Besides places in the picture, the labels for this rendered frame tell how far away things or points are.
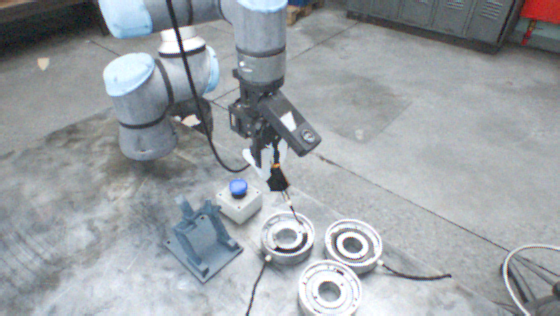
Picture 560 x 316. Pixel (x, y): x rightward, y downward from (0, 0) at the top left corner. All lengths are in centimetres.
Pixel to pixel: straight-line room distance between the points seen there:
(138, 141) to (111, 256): 30
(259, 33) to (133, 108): 47
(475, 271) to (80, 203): 156
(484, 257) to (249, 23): 163
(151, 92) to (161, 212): 28
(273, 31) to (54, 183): 68
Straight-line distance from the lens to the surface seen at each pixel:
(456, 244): 191
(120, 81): 87
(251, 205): 75
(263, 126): 57
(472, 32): 382
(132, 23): 54
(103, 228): 84
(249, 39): 51
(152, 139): 94
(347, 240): 73
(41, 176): 103
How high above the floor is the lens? 139
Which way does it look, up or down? 40 degrees down
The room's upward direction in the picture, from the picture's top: straight up
